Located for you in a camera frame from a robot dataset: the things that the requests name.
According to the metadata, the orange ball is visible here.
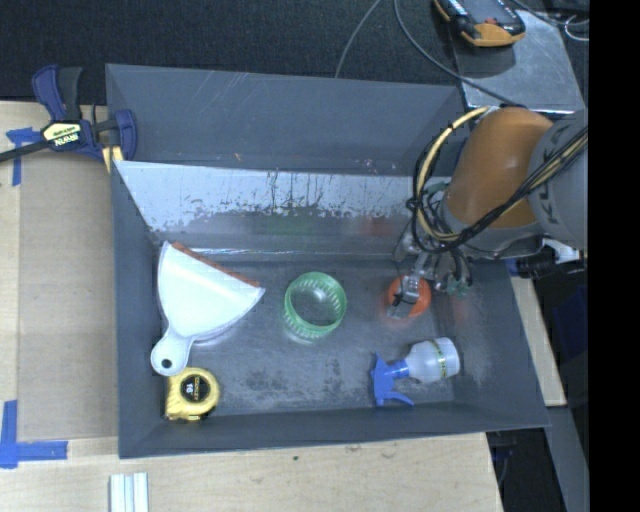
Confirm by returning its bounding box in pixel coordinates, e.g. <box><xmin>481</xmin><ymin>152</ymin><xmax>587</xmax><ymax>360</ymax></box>
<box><xmin>383</xmin><ymin>273</ymin><xmax>433</xmax><ymax>321</ymax></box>

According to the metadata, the white and blue spray bottle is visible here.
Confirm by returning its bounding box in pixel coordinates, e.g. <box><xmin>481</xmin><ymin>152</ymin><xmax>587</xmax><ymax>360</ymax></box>
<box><xmin>369</xmin><ymin>336</ymin><xmax>462</xmax><ymax>408</ymax></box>

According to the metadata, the white dustpan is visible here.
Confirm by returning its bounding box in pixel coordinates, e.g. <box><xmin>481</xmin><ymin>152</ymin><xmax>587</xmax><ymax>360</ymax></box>
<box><xmin>149</xmin><ymin>240</ymin><xmax>267</xmax><ymax>378</ymax></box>

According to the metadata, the grey metal bin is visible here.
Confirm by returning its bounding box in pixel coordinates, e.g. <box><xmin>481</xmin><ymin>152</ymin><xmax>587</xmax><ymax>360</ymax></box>
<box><xmin>104</xmin><ymin>63</ymin><xmax>552</xmax><ymax>460</ymax></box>

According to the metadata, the yellow tape measure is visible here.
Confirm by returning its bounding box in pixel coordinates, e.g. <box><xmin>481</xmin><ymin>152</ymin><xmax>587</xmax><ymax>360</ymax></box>
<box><xmin>164</xmin><ymin>366</ymin><xmax>222</xmax><ymax>423</ymax></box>

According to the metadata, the clear green ring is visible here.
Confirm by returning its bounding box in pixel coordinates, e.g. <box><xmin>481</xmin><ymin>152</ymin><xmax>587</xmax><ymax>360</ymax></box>
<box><xmin>283</xmin><ymin>270</ymin><xmax>349</xmax><ymax>344</ymax></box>

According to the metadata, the black cylinder on white bracket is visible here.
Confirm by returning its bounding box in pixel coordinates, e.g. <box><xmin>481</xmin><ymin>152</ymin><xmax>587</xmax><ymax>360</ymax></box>
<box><xmin>509</xmin><ymin>238</ymin><xmax>586</xmax><ymax>279</ymax></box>

